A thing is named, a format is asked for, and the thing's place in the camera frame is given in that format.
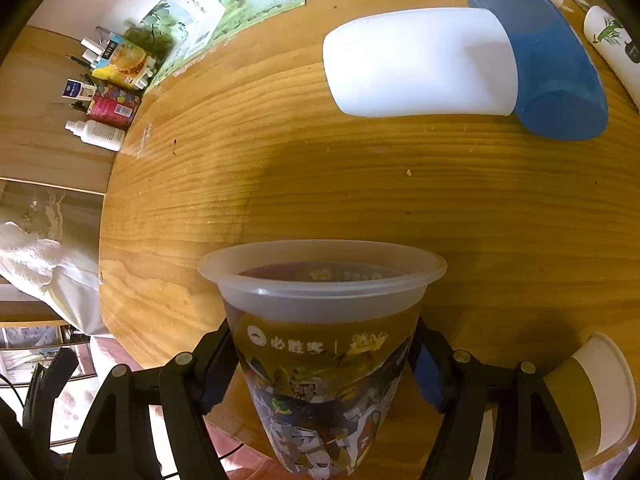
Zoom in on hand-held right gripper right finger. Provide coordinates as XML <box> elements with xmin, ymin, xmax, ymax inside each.
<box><xmin>406</xmin><ymin>316</ymin><xmax>587</xmax><ymax>480</ymax></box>

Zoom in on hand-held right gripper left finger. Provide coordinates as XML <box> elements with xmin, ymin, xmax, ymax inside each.
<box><xmin>65</xmin><ymin>322</ymin><xmax>240</xmax><ymax>480</ymax></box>

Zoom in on printed clear plastic cup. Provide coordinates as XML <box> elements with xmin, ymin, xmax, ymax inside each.
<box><xmin>197</xmin><ymin>240</ymin><xmax>448</xmax><ymax>477</ymax></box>

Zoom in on white and olive paper cup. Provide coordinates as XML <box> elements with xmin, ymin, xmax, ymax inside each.
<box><xmin>542</xmin><ymin>331</ymin><xmax>631</xmax><ymax>457</ymax></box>

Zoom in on white plastic cup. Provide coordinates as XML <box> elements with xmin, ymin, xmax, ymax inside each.
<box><xmin>322</xmin><ymin>8</ymin><xmax>519</xmax><ymax>119</ymax></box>

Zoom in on blue plastic cup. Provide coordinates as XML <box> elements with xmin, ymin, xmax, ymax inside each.
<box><xmin>467</xmin><ymin>0</ymin><xmax>609</xmax><ymax>141</ymax></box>

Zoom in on white cup with leaf print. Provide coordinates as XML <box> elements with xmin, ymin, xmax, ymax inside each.
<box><xmin>583</xmin><ymin>5</ymin><xmax>640</xmax><ymax>111</ymax></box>

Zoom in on white cloth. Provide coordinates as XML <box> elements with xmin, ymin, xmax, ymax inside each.
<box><xmin>0</xmin><ymin>220</ymin><xmax>113</xmax><ymax>337</ymax></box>

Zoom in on white dropper bottle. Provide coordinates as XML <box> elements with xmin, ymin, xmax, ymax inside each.
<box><xmin>65</xmin><ymin>119</ymin><xmax>127</xmax><ymax>152</ymax></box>

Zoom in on pink printed box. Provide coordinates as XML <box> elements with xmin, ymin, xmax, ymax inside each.
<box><xmin>86</xmin><ymin>85</ymin><xmax>143</xmax><ymax>126</ymax></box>

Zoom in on white and blue small box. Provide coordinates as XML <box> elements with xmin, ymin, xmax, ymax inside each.
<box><xmin>60</xmin><ymin>79</ymin><xmax>97</xmax><ymax>102</ymax></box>

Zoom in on yellow snack packet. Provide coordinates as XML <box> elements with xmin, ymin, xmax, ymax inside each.
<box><xmin>95</xmin><ymin>40</ymin><xmax>156</xmax><ymax>88</ymax></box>

